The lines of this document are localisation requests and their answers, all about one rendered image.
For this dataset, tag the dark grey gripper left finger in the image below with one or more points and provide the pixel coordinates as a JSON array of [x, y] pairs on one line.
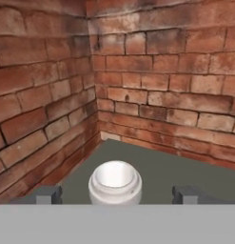
[[46, 194]]

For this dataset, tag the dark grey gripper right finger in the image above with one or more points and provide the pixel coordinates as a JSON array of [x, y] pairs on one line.
[[188, 194]]

